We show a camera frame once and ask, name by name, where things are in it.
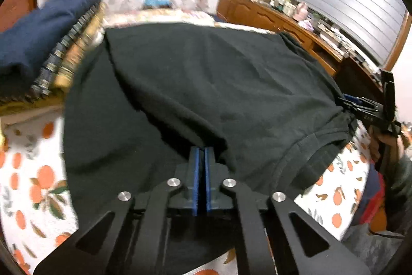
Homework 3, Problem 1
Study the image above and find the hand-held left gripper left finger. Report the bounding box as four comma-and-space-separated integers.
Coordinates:
32, 146, 202, 275

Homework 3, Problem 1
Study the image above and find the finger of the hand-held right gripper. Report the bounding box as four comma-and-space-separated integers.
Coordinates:
338, 94, 366, 111

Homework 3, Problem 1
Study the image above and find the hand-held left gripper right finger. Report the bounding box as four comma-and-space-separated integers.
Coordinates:
205, 146, 372, 275

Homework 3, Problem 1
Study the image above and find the black t-shirt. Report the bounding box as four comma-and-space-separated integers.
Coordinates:
63, 22, 358, 266

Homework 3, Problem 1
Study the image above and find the stack of folded clothes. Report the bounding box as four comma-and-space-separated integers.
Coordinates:
0, 0, 110, 97

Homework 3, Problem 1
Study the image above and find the person's right hand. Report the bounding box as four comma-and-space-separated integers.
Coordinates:
368, 127, 405, 166

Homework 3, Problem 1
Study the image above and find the dark navy blanket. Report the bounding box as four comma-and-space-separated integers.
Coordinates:
354, 165, 387, 230

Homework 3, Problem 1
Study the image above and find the pink thermos bottle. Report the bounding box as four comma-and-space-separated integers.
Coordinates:
294, 3, 310, 20

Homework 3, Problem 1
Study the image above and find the person's grey clothing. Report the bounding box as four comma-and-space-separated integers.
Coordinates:
341, 153, 412, 263

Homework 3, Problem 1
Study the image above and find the wooden cabinet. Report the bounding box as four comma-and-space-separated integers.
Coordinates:
216, 0, 384, 93

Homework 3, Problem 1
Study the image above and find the floral rose blanket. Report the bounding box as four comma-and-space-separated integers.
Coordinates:
103, 7, 278, 36

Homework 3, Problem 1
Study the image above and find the orange fruit print sheet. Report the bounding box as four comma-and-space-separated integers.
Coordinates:
0, 115, 371, 275

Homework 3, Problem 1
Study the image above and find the navy patterned folded cloth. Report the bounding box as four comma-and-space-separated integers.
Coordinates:
30, 3, 101, 102

